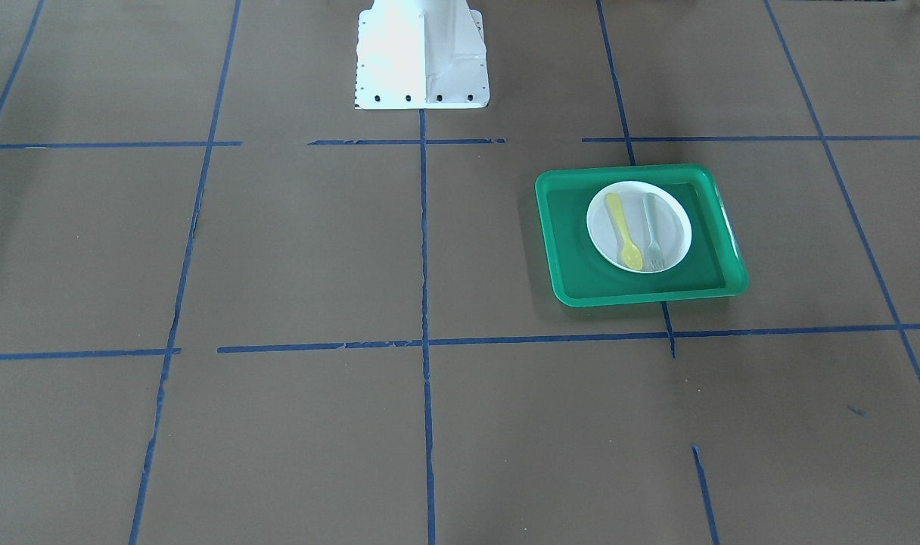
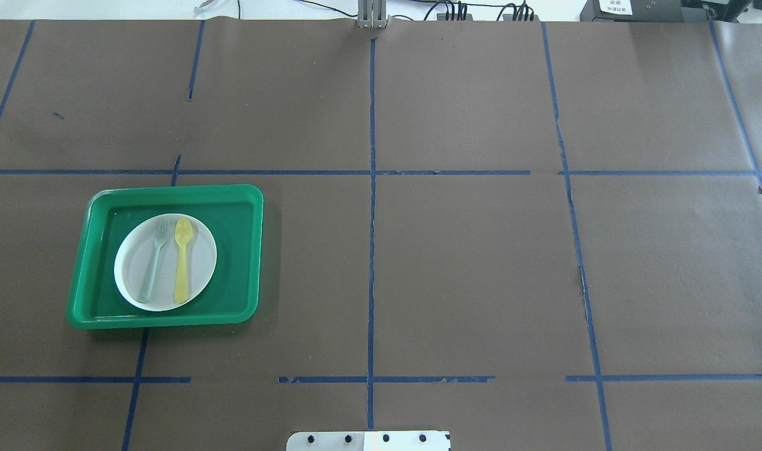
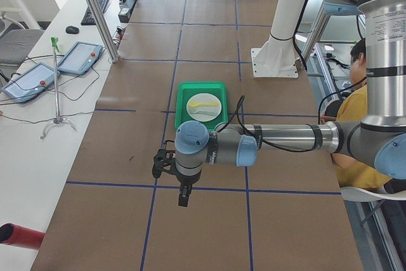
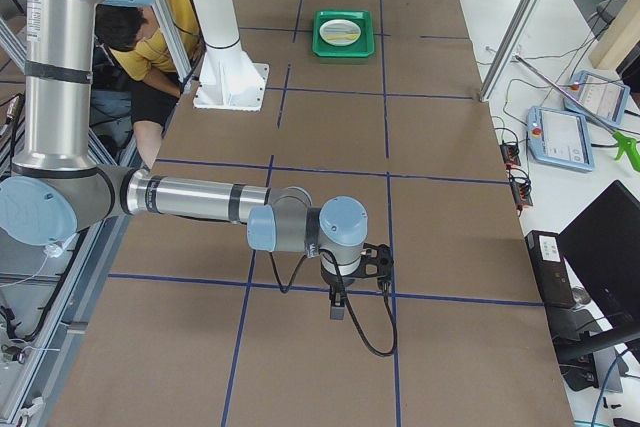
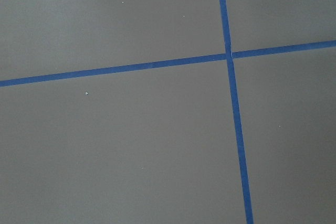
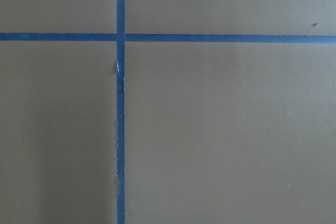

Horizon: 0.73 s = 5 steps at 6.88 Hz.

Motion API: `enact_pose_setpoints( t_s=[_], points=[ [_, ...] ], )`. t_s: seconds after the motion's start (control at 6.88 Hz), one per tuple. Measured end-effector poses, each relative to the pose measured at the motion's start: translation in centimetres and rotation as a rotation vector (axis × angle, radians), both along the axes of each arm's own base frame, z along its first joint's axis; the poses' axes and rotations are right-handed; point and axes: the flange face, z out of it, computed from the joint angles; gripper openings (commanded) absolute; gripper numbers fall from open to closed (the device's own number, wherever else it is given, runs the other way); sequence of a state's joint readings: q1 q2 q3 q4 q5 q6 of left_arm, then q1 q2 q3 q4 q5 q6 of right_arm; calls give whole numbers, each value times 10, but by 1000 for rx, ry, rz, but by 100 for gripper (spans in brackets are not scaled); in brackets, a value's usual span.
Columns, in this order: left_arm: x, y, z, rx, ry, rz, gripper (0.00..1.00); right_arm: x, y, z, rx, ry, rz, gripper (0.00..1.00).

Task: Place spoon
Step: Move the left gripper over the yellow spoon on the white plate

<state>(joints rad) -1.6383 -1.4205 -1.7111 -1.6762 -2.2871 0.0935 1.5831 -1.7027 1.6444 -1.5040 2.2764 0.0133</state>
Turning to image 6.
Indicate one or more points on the brown paper table cover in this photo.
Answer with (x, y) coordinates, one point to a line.
(215, 132)

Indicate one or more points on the vertical blue tape line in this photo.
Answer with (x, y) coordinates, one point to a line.
(120, 110)

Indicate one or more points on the horizontal blue tape line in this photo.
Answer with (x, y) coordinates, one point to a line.
(295, 39)

